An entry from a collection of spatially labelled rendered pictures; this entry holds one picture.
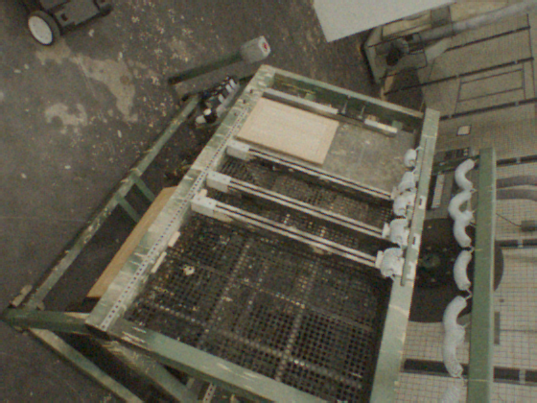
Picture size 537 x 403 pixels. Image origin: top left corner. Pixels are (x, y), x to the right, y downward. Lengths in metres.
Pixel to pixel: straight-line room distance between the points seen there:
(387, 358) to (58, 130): 2.30
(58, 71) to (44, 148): 0.52
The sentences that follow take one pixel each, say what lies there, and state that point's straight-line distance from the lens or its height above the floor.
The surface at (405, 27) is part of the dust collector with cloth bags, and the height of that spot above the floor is 0.60.
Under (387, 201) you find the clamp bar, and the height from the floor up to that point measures 1.72.
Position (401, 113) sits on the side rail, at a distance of 3.27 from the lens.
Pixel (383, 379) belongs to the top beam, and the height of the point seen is 1.87.
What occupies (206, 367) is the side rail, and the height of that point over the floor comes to 1.27.
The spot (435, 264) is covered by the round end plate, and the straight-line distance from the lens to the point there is 2.81.
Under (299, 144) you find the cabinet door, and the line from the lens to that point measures 2.81.
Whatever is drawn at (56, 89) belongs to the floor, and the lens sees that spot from 3.12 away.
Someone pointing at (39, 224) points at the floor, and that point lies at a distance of 2.90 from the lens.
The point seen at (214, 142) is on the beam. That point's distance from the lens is 2.69.
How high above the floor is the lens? 2.54
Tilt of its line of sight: 33 degrees down
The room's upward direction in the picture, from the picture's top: 83 degrees clockwise
